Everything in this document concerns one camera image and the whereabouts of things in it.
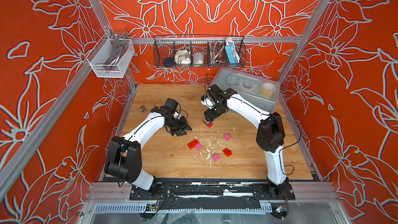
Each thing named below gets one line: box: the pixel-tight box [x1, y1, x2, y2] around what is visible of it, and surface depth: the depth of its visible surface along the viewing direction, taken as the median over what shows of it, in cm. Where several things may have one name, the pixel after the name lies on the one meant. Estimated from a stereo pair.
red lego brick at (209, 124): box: [202, 119, 214, 129], surface depth 97 cm
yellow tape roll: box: [260, 82, 275, 97], surface depth 96 cm
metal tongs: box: [103, 33, 129, 71], surface depth 87 cm
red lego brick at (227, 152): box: [222, 147, 233, 158], surface depth 86 cm
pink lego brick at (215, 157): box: [211, 153, 221, 162], surface depth 85 cm
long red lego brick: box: [187, 138, 199, 150], surface depth 89 cm
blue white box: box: [224, 37, 241, 68], surface depth 89 cm
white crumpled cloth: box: [174, 49, 192, 65], surface depth 92 cm
